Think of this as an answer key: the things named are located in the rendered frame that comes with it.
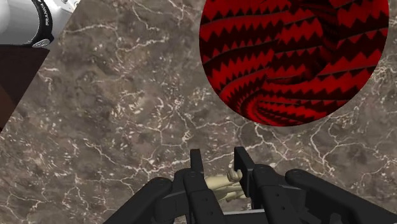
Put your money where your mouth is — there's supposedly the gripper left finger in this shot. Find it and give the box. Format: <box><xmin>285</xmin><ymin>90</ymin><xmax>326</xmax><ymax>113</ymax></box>
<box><xmin>104</xmin><ymin>148</ymin><xmax>229</xmax><ymax>224</ymax></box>

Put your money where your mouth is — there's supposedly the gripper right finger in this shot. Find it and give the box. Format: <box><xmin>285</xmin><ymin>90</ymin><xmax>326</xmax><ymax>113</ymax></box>
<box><xmin>233</xmin><ymin>146</ymin><xmax>397</xmax><ymax>224</ymax></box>

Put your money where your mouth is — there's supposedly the beige figure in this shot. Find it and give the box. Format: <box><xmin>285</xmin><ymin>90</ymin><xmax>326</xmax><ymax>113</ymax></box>
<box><xmin>205</xmin><ymin>168</ymin><xmax>247</xmax><ymax>203</ymax></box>

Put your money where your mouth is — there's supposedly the red black zigzag bowl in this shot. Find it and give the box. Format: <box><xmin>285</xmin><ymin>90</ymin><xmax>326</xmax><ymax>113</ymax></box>
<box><xmin>198</xmin><ymin>0</ymin><xmax>390</xmax><ymax>127</ymax></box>

